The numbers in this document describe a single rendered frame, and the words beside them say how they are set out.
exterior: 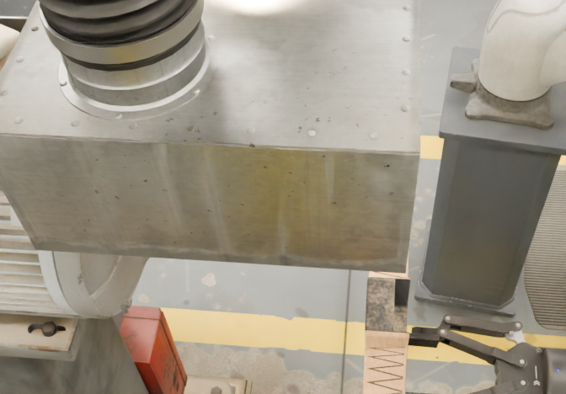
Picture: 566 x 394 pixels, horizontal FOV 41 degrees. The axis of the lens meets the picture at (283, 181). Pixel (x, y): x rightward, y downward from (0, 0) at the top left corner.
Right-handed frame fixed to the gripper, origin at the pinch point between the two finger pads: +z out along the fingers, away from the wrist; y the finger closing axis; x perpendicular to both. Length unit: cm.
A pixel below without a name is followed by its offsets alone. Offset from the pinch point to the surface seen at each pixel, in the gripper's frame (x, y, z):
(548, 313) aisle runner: -110, 49, -44
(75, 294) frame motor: 27.8, -3.1, 33.0
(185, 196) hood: 48, -3, 18
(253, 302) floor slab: -109, 46, 38
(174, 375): -60, 11, 45
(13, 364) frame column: 4.2, -4.5, 48.9
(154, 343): -41, 12, 45
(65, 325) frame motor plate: 13.0, -1.7, 39.6
